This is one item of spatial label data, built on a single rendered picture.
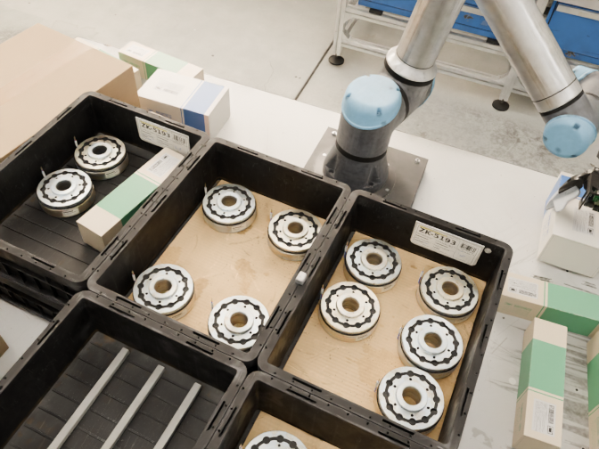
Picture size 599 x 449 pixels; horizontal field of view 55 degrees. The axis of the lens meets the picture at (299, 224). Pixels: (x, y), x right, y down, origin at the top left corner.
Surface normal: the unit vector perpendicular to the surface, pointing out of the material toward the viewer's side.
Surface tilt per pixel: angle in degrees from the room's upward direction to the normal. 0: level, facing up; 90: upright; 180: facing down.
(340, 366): 0
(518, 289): 0
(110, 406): 0
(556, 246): 90
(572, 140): 87
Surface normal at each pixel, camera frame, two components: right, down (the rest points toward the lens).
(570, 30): -0.37, 0.70
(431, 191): 0.05, -0.64
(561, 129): -0.58, 0.57
